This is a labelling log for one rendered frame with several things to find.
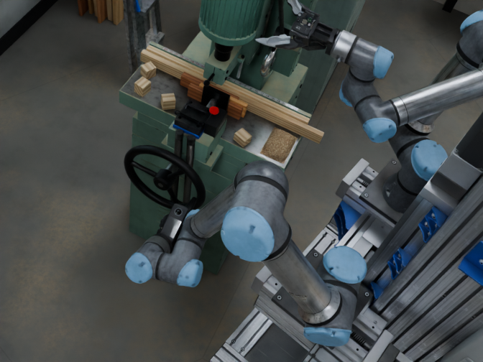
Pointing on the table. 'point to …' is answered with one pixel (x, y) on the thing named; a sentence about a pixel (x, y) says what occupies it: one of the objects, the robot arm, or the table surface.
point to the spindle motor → (230, 20)
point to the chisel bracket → (221, 70)
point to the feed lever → (281, 21)
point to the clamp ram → (215, 98)
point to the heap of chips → (279, 145)
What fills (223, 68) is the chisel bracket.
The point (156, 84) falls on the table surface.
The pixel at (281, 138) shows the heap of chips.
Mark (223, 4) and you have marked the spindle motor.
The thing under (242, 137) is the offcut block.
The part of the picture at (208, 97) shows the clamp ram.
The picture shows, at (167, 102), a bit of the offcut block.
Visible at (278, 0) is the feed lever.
